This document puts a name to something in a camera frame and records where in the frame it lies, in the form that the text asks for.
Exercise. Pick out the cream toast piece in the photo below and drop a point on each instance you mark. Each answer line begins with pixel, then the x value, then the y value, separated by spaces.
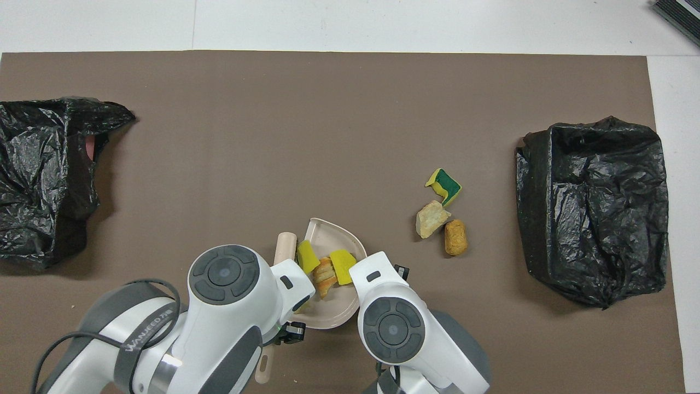
pixel 432 219

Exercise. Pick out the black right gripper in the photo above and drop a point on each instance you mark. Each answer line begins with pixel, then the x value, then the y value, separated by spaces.
pixel 402 270

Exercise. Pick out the beige hand brush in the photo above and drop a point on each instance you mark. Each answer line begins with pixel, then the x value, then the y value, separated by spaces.
pixel 285 246

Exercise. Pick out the beige plastic dustpan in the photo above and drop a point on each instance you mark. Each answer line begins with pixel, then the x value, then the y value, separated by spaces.
pixel 342 309

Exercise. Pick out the brown bread roll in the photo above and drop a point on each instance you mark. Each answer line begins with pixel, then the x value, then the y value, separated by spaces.
pixel 455 237

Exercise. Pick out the black trash bag bin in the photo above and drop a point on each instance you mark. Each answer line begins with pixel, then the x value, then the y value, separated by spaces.
pixel 585 208
pixel 38 164

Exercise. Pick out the dark ribbed box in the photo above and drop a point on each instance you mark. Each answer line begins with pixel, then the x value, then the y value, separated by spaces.
pixel 681 16

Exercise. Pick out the yellow and green sponge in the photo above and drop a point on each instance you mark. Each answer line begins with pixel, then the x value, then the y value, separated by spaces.
pixel 445 187

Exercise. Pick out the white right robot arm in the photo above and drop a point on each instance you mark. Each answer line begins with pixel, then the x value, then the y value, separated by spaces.
pixel 399 323

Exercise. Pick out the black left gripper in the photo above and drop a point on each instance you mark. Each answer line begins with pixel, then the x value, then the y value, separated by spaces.
pixel 292 332

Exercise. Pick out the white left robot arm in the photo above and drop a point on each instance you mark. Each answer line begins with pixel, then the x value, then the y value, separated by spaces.
pixel 219 328

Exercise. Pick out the pink bin under bag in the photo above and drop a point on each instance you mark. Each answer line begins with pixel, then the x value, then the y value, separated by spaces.
pixel 91 148

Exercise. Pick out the brown paper table mat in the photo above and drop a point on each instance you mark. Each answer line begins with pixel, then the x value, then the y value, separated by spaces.
pixel 350 109

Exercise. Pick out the yellow sponge piece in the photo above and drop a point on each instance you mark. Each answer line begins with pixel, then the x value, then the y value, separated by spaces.
pixel 307 257
pixel 343 266

